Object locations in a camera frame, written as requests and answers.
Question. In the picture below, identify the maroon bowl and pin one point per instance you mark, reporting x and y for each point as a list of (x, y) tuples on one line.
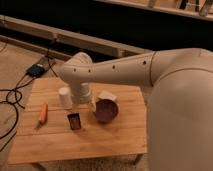
[(106, 110)]

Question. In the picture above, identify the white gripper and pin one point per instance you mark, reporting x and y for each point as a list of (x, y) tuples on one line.
[(81, 93)]

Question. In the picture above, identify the wooden table board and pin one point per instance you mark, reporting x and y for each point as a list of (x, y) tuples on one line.
[(54, 140)]

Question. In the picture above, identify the white paper box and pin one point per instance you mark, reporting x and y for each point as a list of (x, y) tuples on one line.
[(107, 95)]

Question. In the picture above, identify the white ceramic cup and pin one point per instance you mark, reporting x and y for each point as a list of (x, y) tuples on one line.
[(65, 97)]

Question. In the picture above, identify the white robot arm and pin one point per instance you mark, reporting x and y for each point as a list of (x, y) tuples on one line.
[(180, 108)]

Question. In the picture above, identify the orange carrot toy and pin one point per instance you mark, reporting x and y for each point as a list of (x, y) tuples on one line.
[(42, 116)]

